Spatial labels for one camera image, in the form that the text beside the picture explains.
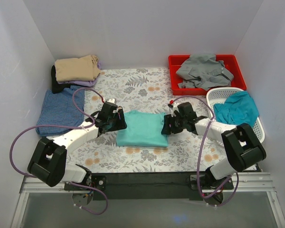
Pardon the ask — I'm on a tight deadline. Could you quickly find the mint green t shirt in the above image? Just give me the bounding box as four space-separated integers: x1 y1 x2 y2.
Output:
116 110 168 147

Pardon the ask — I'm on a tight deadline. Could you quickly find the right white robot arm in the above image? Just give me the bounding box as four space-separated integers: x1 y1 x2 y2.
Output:
161 101 266 189

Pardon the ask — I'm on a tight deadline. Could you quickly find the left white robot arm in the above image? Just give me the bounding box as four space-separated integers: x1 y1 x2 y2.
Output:
28 99 127 190

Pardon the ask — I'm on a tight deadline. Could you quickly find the white plastic basket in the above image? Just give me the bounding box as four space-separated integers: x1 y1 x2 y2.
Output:
206 87 265 143

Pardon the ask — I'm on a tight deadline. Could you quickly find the floral patterned table mat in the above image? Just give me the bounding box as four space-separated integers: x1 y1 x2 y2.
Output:
66 68 226 172

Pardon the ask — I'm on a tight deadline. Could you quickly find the folded lavender shirt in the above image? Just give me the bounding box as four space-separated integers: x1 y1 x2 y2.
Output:
58 73 100 87

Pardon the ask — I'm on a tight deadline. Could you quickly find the blue checkered shirt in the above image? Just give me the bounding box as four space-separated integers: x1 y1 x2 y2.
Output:
36 85 85 137

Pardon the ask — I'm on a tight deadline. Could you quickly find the grey polo shirt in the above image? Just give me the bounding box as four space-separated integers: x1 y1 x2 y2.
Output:
176 54 234 91

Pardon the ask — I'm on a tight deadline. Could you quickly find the teal blue t shirt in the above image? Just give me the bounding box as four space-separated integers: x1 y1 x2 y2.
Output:
213 91 259 127

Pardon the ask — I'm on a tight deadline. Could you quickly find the folded beige shirt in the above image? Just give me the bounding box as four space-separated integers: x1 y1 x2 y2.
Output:
55 55 101 82

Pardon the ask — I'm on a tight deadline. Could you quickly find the folded black garment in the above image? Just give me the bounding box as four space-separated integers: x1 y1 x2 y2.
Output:
51 65 63 94

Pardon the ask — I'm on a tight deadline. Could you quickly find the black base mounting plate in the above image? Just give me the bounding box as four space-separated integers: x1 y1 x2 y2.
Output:
64 171 234 201

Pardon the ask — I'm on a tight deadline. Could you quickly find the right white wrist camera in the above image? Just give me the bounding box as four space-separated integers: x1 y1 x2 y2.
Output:
168 100 179 117

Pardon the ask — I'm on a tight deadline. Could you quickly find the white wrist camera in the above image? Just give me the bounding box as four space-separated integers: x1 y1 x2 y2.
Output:
168 100 179 117
103 98 116 104

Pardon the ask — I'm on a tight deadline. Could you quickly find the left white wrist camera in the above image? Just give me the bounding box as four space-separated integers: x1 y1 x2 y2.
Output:
103 98 116 104

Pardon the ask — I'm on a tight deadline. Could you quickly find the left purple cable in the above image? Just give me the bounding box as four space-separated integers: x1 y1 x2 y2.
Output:
9 87 109 216

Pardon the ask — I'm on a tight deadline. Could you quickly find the aluminium frame rail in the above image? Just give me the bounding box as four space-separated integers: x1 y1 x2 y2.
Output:
11 171 285 228

